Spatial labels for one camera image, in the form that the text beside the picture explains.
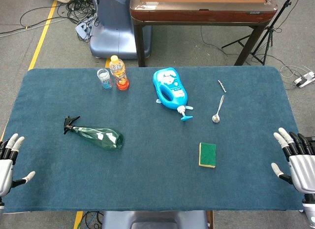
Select clear glass jar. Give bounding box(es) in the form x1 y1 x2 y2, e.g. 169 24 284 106
96 68 114 90

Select thin black floor cable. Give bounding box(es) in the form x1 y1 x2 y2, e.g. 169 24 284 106
200 26 237 59

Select black tripod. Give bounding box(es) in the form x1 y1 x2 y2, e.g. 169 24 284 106
221 0 296 66

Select orange drink bottle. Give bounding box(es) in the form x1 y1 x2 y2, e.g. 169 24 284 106
109 55 130 91

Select green yellow sponge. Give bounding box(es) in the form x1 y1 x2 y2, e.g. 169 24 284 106
198 142 217 168

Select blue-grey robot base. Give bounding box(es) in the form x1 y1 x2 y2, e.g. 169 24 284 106
89 0 152 60

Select green spray bottle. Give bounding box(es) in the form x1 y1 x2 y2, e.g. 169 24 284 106
63 115 124 151

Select brown mahjong table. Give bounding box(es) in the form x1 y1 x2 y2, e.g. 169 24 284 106
129 0 278 67

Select grey power strip with plugs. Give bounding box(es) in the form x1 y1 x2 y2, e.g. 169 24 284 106
75 17 95 40

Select blue detergent pump bottle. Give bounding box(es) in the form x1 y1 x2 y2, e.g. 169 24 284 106
152 67 194 122

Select blue table cloth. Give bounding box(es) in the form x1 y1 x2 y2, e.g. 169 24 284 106
0 65 311 213

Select cables under the table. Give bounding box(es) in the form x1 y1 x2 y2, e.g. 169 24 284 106
81 210 104 229

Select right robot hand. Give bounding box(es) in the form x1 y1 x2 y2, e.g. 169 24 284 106
271 127 315 196

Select long black floor cable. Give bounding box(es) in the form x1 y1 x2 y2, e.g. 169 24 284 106
0 7 82 35

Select grey robot torso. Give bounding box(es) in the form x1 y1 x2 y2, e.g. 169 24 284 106
102 210 209 229

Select white floor cable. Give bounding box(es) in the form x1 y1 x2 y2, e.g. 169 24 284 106
280 65 315 90

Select black cable bundle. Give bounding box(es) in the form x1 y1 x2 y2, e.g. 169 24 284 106
56 0 100 44

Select metal spoon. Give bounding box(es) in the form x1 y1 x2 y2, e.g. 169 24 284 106
212 95 225 124

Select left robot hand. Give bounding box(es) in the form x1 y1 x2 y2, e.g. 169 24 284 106
0 133 36 197

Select white power strip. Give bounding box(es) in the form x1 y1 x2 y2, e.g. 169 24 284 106
294 70 315 88

